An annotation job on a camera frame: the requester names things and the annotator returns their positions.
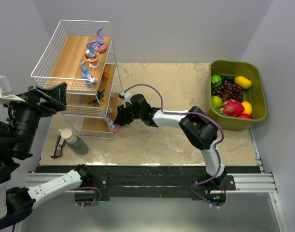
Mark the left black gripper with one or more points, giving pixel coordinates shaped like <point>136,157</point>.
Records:
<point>41,97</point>

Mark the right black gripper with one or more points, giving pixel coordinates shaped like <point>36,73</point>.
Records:
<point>124,114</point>

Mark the small purple bunny toy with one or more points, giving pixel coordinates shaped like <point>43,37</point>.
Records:
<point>87,76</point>

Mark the orange dragon toy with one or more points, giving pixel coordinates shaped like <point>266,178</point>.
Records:
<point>106,72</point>

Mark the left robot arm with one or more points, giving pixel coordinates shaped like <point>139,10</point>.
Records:
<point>16,138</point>

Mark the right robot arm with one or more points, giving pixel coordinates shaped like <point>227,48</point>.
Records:
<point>200,130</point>

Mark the brown chocolate bar wrapper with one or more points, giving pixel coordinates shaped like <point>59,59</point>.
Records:
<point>58,148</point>

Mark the green bottle white cap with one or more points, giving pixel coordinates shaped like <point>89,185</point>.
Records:
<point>74,142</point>

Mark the green lime toy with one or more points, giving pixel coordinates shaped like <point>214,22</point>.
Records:
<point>216,102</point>

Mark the green watermelon toy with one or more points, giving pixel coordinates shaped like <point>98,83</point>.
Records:
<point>216,81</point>

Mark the pink dragon fruit toy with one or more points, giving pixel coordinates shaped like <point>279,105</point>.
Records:
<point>230,108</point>

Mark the red grape bunch in bin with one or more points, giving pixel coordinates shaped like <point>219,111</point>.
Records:
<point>228,91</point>

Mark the green plastic bin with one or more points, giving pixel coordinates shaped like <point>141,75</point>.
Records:
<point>254,95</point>

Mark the dark blue grape bunch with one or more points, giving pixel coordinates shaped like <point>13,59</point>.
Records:
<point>228,78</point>

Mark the red apple toy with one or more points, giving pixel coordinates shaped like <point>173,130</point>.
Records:
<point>245,116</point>

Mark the yellow lemon toy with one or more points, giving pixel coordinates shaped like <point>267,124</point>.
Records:
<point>247,108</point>

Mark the yellow mango toy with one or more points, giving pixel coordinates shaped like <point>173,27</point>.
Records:
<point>243,82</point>

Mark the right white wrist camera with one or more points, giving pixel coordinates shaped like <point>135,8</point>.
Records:
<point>125,96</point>

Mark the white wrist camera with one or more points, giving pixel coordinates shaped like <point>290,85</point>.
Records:
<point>125,96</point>
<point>2,89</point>

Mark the white wire wooden shelf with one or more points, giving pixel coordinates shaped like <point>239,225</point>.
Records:
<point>60,63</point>

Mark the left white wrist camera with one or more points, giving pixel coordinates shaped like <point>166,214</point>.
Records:
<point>2,89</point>

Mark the black mounting base rail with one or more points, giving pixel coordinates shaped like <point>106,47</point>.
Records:
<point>164,181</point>

